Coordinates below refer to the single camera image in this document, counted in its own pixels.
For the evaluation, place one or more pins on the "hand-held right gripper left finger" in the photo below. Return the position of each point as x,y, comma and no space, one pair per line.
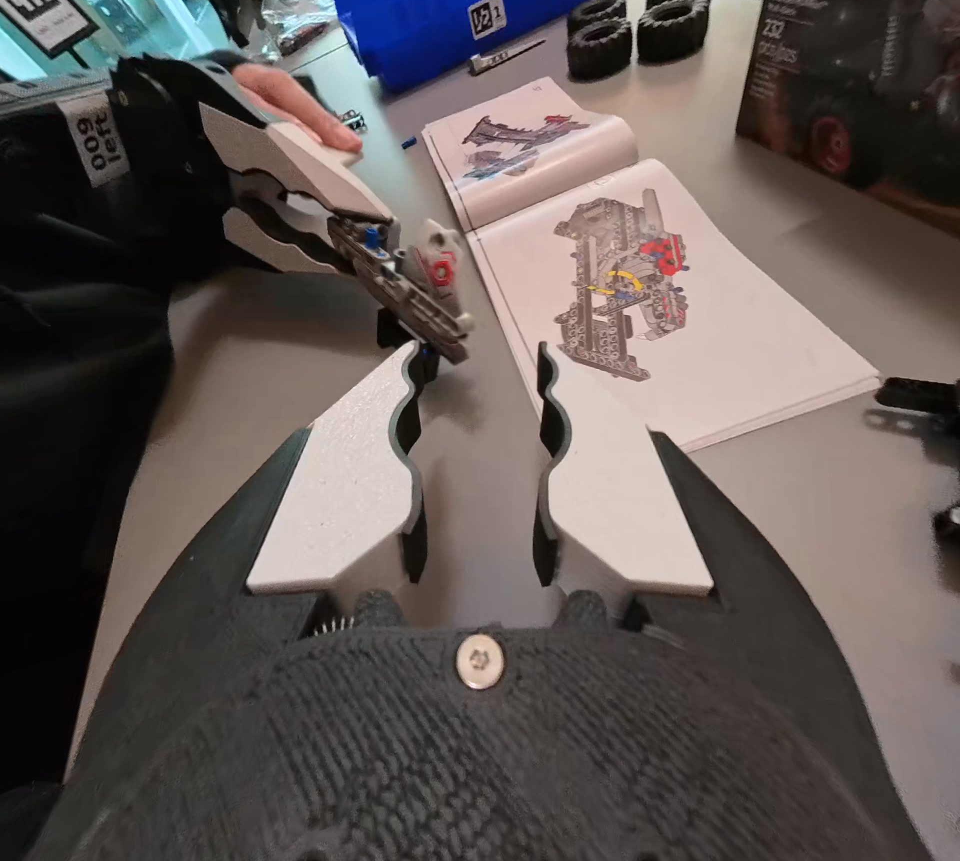
337,501

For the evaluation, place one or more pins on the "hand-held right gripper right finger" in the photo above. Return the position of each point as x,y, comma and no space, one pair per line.
622,516

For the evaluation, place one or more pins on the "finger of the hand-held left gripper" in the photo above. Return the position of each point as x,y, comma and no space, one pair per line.
315,163
270,250

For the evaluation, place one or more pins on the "grey toy brick model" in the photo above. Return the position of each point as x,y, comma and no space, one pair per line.
420,283

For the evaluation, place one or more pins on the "grey desk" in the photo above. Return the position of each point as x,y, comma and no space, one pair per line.
787,576

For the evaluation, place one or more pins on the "person's left hand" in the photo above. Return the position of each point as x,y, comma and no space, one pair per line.
292,100

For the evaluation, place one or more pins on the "small black brick pieces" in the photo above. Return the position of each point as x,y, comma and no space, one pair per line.
354,120

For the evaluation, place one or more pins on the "open instruction booklet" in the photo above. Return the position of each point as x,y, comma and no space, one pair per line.
712,321

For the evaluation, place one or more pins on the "person's dark clothing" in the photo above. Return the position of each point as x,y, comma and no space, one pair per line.
67,463

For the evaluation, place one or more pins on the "dark toy set box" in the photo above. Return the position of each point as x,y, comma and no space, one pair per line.
862,51

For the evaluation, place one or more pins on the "black brick frame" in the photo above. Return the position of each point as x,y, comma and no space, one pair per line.
919,400

